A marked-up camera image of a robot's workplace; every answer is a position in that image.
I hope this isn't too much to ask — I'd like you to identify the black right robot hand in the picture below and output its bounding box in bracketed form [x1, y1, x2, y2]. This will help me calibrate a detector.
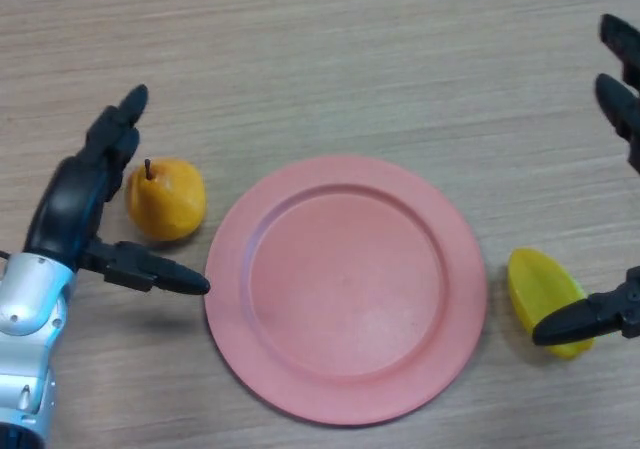
[532, 13, 640, 348]

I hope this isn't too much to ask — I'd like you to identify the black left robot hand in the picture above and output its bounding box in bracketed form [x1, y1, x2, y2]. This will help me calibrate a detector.
[22, 84, 211, 297]

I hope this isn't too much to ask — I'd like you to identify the yellow pear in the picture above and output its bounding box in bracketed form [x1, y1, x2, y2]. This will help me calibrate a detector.
[124, 157, 208, 242]

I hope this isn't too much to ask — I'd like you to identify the pink round plate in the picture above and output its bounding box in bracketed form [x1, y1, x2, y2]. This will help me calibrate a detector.
[203, 155, 489, 427]

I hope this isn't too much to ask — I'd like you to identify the yellow starfruit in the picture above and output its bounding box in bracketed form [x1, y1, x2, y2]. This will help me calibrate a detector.
[507, 248, 596, 360]

